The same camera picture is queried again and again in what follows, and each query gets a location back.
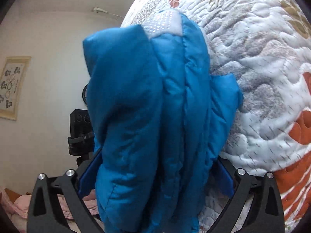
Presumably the framed wall scroll picture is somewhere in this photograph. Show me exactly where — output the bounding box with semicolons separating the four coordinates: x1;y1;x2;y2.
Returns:
1;56;31;121

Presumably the blue quilted puffer jacket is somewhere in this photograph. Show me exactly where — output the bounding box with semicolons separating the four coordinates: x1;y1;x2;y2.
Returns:
79;9;243;232

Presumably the white wall device with cable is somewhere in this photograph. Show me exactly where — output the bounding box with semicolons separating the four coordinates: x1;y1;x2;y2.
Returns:
92;6;124;18

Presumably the pink bedding pile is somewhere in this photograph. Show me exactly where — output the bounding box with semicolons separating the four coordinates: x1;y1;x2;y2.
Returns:
1;183;104;232

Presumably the floral quilted bedspread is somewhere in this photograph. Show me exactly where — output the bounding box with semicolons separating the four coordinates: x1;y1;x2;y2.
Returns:
122;0;310;232

